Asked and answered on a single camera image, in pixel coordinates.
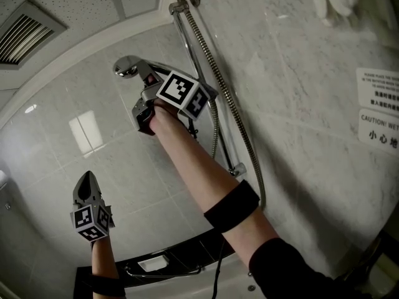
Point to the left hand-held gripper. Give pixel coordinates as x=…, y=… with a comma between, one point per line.
x=88, y=221

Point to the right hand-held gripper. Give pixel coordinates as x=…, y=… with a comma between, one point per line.
x=184, y=93

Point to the chrome shower head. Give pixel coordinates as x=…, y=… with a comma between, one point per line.
x=126, y=67

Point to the person's left forearm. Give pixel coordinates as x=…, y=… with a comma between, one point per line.
x=104, y=260

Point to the person's right forearm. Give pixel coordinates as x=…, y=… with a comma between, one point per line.
x=202, y=167

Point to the white soap dish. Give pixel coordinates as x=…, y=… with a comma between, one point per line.
x=153, y=263

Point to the chrome grab bar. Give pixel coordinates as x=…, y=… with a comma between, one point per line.
x=162, y=274

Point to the ceiling vent grille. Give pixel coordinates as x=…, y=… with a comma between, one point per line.
x=25, y=39

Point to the white bathtub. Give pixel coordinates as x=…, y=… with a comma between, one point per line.
x=230, y=279

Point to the chrome tub drain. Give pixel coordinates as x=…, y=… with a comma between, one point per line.
x=251, y=287

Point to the white hanging towel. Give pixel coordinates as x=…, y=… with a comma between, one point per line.
x=339, y=2

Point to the person's black top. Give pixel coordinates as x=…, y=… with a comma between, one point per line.
x=296, y=276

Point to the chrome shower slide rail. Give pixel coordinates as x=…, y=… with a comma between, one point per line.
x=187, y=42

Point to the small chrome wall hook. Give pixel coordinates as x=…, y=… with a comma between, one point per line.
x=7, y=206

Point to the small-print white wall sign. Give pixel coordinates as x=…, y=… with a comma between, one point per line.
x=380, y=89

